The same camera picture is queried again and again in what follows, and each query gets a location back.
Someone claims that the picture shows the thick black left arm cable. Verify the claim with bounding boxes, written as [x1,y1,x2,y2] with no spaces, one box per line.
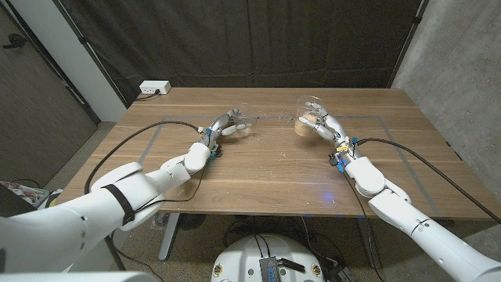
[83,120,203,196]

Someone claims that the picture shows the brown granulated sugar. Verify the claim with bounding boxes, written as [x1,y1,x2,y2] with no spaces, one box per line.
[294,114,318,137]

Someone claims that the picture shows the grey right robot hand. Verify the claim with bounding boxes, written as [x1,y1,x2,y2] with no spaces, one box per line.
[299,102,356,172]

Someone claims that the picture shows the grey metal table leg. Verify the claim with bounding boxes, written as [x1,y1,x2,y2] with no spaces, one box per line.
[358,218,381,269]
[158,213,181,262]

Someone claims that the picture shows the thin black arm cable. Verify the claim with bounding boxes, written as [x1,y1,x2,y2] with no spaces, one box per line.
[341,171,387,282]
[109,162,209,282]

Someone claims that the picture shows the white power strip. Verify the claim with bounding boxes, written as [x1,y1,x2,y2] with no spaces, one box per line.
[139,80,172,96]

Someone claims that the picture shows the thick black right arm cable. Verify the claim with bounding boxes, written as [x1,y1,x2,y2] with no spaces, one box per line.
[353,136,501,225]

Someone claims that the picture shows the black backdrop curtain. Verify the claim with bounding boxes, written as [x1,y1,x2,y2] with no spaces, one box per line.
[52,0,430,107]

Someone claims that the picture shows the crumpled patterned cloth pile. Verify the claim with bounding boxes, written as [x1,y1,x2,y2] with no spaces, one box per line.
[0,180,50,204]

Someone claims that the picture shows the black round floor fan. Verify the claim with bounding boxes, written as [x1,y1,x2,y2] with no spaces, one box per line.
[178,213,207,231]

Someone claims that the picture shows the yellow and black object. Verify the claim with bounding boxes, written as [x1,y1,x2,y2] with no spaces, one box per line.
[41,190,63,209]

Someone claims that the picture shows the dark box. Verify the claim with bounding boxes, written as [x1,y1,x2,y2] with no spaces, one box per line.
[0,183,31,219]

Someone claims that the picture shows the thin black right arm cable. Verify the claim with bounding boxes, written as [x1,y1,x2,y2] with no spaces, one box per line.
[341,171,387,282]

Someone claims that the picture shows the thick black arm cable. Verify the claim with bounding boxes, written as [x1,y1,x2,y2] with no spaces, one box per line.
[353,136,501,225]
[83,120,203,196]

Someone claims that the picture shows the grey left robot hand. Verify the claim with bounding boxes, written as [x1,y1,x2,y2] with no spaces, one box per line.
[198,109,254,158]

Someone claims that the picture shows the black door handle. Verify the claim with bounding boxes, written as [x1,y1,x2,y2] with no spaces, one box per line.
[2,33,28,50]

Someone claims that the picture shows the black power strip cable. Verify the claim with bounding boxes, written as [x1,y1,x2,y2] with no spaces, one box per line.
[135,89,161,102]

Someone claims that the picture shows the small clear plastic cup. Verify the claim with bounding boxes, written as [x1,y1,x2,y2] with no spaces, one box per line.
[230,102,256,139]

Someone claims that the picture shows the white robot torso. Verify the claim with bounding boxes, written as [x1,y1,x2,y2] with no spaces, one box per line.
[211,233,325,282]

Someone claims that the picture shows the grey ribbed electronics box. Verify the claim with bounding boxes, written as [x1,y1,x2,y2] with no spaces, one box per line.
[259,256,281,282]

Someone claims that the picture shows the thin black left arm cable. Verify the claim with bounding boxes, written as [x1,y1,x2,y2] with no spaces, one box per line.
[109,162,209,282]

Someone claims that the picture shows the large clear plastic cup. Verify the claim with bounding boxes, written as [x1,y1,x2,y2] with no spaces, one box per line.
[294,95,326,138]

